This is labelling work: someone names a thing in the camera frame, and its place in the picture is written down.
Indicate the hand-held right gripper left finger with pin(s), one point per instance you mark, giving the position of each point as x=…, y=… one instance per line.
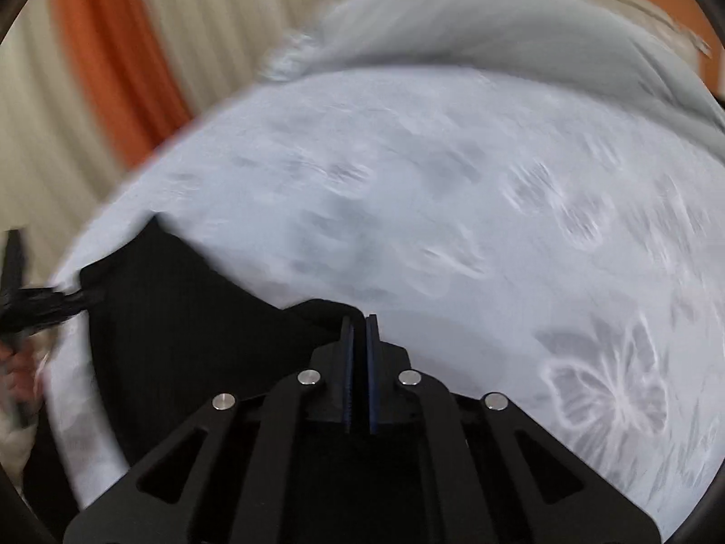
x=345, y=374

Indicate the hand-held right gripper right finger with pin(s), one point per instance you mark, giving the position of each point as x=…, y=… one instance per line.
x=372, y=374

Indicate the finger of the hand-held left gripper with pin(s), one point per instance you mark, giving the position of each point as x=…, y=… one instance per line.
x=56, y=303

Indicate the black pants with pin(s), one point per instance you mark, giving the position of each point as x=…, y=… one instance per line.
x=181, y=323

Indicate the person's left hand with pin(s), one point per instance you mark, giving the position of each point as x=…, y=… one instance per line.
x=22, y=377

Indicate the bed with butterfly sheet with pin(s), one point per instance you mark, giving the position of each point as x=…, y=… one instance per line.
x=430, y=192

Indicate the orange curtain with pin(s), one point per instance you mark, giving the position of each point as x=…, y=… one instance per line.
x=119, y=51

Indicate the white curtain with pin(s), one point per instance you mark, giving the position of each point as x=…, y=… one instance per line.
x=238, y=17

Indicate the grey duvet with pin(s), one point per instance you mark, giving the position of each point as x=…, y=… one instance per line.
x=481, y=34

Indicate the beige padded headboard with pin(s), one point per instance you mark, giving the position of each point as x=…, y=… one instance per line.
x=640, y=11

